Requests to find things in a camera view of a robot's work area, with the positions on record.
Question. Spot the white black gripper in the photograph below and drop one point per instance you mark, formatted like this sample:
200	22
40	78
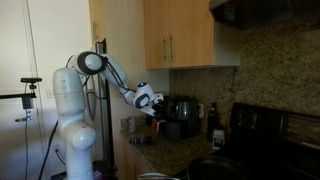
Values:
156	106

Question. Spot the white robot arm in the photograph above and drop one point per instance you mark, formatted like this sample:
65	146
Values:
77	133

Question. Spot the black air fryer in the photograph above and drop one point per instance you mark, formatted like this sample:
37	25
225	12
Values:
181	119

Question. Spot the pink soda can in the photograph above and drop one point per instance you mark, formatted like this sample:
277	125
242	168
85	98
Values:
132	125

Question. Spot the small black rectangular box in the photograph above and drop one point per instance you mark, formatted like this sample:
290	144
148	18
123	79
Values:
140	140

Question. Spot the granite counter base cabinet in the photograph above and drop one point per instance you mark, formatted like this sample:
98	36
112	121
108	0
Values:
162	156

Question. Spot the dark glass bottle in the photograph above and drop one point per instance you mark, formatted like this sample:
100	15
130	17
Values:
212	121

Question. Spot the wooden upper cabinet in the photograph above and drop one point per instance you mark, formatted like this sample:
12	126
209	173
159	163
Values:
184	34

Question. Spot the small white blue box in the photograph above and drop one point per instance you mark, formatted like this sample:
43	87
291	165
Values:
218	139

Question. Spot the black frying pan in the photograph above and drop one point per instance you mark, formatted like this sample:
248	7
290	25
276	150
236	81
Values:
205	168

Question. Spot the range hood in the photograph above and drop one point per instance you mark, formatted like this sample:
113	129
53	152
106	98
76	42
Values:
247	14

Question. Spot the black stove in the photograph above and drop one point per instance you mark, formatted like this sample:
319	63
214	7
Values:
273	144

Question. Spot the black camera on stand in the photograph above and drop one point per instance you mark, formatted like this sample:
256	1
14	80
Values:
26	97

